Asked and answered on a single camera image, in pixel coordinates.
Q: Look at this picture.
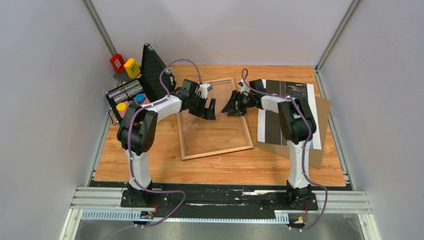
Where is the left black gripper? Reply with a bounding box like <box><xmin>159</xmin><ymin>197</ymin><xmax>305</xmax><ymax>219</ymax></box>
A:
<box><xmin>189</xmin><ymin>93</ymin><xmax>217</xmax><ymax>121</ymax></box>

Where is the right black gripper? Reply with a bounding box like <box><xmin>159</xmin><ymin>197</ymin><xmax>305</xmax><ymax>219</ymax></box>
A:
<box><xmin>222</xmin><ymin>90</ymin><xmax>256</xmax><ymax>116</ymax></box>

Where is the photo print white border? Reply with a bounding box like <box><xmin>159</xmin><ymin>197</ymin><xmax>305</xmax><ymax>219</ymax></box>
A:
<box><xmin>257</xmin><ymin>79</ymin><xmax>319</xmax><ymax>146</ymax></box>

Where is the wooden picture frame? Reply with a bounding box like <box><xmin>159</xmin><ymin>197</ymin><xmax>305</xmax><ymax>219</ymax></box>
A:
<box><xmin>176</xmin><ymin>77</ymin><xmax>254</xmax><ymax>161</ymax></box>

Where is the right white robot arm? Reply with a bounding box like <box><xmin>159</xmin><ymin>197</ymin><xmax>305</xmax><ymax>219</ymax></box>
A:
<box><xmin>221</xmin><ymin>79</ymin><xmax>317</xmax><ymax>209</ymax></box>

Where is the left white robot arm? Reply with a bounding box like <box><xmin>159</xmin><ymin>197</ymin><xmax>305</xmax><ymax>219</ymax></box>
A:
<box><xmin>117</xmin><ymin>79</ymin><xmax>216</xmax><ymax>207</ymax></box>

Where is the black open toy case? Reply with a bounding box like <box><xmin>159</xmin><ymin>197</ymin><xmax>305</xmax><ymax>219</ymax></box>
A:
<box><xmin>105</xmin><ymin>43</ymin><xmax>166</xmax><ymax>124</ymax></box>

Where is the blue round disc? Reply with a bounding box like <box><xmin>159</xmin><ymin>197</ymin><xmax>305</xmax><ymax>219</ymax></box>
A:
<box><xmin>134</xmin><ymin>93</ymin><xmax>146</xmax><ymax>103</ymax></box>

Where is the yellow round disc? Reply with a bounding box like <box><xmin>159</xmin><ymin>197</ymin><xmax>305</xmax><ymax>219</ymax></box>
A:
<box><xmin>116</xmin><ymin>102</ymin><xmax>127</xmax><ymax>112</ymax></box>

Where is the brown cardboard backing sheet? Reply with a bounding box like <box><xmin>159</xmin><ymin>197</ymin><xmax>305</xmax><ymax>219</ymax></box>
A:
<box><xmin>255</xmin><ymin>96</ymin><xmax>331</xmax><ymax>169</ymax></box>

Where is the yellow toy house block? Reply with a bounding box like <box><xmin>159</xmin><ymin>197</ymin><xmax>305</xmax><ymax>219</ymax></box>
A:
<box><xmin>123</xmin><ymin>57</ymin><xmax>141</xmax><ymax>79</ymax></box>

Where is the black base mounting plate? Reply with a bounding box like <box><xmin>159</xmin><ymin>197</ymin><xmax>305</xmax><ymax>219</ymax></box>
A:
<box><xmin>120</xmin><ymin>182</ymin><xmax>319</xmax><ymax>219</ymax></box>

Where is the red toy house block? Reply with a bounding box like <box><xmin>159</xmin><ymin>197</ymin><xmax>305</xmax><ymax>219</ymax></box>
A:
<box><xmin>109</xmin><ymin>53</ymin><xmax>125</xmax><ymax>74</ymax></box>

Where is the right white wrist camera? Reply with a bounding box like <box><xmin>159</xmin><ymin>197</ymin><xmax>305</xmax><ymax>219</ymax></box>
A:
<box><xmin>238</xmin><ymin>82</ymin><xmax>251</xmax><ymax>96</ymax></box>

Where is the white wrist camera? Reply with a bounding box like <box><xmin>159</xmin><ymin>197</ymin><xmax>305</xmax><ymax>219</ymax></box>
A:
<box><xmin>238</xmin><ymin>82</ymin><xmax>251</xmax><ymax>96</ymax></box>
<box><xmin>197</xmin><ymin>83</ymin><xmax>213</xmax><ymax>100</ymax></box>

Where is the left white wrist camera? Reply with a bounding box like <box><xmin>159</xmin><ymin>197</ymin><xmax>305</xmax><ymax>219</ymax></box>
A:
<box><xmin>197</xmin><ymin>83</ymin><xmax>213</xmax><ymax>100</ymax></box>

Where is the aluminium rail frame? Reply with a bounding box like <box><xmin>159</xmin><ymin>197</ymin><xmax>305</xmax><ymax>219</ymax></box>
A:
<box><xmin>61</xmin><ymin>184</ymin><xmax>380</xmax><ymax>240</ymax></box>

